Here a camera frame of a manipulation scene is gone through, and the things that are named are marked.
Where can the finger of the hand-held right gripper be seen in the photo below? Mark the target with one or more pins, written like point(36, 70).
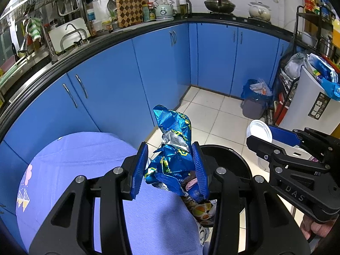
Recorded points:
point(284, 135)
point(261, 146)

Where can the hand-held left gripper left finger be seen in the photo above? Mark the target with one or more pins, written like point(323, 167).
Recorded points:
point(139, 170)

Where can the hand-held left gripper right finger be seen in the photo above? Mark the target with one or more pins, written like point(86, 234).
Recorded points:
point(200, 170)

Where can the round translucent plastic lid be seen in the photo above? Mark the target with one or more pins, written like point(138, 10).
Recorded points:
point(257, 131)

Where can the blue foil snack bag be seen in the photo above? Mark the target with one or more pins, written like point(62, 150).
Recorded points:
point(172, 162)

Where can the black round trash bin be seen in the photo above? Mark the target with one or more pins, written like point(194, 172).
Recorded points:
point(233, 164)

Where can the person's right hand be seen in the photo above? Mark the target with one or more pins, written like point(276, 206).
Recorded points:
point(316, 228)

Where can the crumpled pink paper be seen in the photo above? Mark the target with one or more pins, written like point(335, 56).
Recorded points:
point(191, 183)

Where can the red plastic box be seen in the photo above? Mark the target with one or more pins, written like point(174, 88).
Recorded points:
point(282, 110)

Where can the grey bin blue bag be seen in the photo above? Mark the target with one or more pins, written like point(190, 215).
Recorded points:
point(252, 109)

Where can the white appliance black label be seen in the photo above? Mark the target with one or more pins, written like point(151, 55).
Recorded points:
point(300, 98)

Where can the crumpled orange white carton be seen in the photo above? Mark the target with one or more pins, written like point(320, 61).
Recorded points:
point(203, 212)

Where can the white plastic bag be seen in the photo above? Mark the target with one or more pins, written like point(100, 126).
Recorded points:
point(294, 66)

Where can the blue plastic package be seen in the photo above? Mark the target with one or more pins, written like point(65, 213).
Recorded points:
point(326, 71)

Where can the stainless steel pot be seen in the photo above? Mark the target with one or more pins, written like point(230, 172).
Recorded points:
point(328, 46)

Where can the blue base cabinets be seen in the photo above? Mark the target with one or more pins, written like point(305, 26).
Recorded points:
point(159, 71)

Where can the white ceramic pot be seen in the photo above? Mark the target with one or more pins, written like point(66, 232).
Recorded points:
point(259, 12)

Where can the black gas stove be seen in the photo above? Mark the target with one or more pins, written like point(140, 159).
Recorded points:
point(239, 15)

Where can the white cylinder roll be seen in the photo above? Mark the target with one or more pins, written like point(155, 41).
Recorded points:
point(292, 2)

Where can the colourful food packets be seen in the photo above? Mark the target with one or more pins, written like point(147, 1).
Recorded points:
point(318, 5)

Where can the dark wok with lid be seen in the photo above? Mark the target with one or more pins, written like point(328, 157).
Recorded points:
point(219, 5)

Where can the chrome kitchen faucet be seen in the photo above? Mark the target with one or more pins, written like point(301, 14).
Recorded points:
point(50, 47)

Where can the red lidded jar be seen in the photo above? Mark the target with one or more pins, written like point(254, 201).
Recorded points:
point(152, 12)

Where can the dark glass bottle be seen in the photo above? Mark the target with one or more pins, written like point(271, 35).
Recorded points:
point(188, 5)

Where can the pale oil bottle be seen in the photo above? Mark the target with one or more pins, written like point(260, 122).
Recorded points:
point(182, 7)

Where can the pale green kettle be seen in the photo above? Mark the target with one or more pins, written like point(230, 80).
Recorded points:
point(163, 12)

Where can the pale green tray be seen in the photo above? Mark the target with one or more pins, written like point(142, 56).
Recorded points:
point(12, 70)

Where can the white jar blue label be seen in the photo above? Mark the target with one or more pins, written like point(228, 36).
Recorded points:
point(90, 14)

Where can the checkered wooden cutting board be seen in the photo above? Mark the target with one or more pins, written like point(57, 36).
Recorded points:
point(128, 5)

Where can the green striped cloth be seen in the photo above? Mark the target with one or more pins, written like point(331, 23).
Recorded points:
point(34, 30)

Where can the steel dish rack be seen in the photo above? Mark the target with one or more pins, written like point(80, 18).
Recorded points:
point(34, 1)

